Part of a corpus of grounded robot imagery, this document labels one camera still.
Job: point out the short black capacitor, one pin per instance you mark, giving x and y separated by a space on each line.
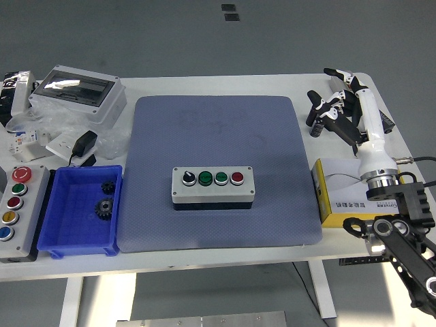
316 131

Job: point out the large black bevel gear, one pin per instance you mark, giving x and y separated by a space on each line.
104 208

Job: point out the small black bevel gear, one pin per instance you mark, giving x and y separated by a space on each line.
108 187

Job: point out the grey five-button control box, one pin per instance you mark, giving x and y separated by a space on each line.
29 218

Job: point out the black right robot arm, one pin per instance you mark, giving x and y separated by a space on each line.
405 252

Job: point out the clear plastic bag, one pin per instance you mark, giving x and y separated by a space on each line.
58 119

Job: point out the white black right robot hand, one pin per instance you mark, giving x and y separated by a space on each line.
371 136

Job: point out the grey four-button control box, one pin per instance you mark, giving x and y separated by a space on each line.
213 192

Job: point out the blue plastic bin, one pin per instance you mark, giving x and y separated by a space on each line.
75 235

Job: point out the white wrapped box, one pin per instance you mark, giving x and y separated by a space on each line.
22 95

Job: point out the black bracket under table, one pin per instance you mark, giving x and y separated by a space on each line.
357 261

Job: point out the grey-blue table mat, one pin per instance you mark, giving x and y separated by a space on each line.
170 136

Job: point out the white circuit breaker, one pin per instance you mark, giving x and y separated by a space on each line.
27 143

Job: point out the white wall socket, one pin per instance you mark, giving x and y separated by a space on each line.
59 144

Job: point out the black wrapped package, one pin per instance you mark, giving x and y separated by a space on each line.
5 98

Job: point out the grey enclosure with clear lid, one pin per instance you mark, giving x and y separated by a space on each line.
102 109

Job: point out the black module with green terminal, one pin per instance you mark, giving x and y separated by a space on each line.
387 123

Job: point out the dark floor plate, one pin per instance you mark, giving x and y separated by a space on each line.
228 7
231 17

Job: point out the black power adapter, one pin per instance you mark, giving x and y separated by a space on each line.
85 141

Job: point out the white table leg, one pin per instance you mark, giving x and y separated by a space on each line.
323 289
71 303

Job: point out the yellow white cardboard box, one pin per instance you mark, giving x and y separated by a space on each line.
337 204

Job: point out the grey red-black switch box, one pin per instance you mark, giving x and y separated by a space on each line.
335 85

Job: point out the tall black capacitor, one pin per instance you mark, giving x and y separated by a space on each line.
310 119

